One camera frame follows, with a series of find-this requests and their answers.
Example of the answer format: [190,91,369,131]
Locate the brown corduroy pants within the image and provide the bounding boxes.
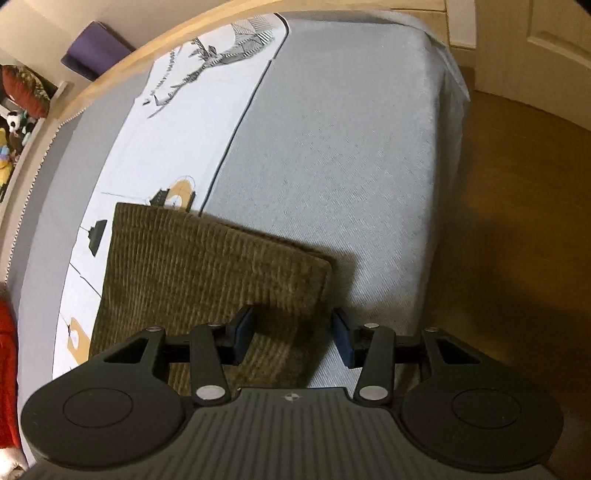
[89,203,332,391]

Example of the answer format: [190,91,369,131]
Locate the white printed bed mat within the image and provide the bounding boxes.
[52,14,288,377]

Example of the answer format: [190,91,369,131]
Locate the grey bed sheet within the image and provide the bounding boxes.
[8,12,472,444]

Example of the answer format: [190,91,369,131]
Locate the yellow plush toy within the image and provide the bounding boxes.
[0,128,14,200]

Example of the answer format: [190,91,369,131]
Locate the red cushion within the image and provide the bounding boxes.
[1,65,51,119]

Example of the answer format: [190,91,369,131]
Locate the red folded quilt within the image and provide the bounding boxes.
[0,298,21,449]

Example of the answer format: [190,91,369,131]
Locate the wooden door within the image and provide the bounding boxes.
[476,0,591,129]

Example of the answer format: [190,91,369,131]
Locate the purple rolled mat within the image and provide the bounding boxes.
[61,21,134,82]

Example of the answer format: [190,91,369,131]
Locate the panda plush toy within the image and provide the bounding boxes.
[5,110,27,134]

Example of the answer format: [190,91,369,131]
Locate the wooden bed frame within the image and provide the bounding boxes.
[1,1,449,284]

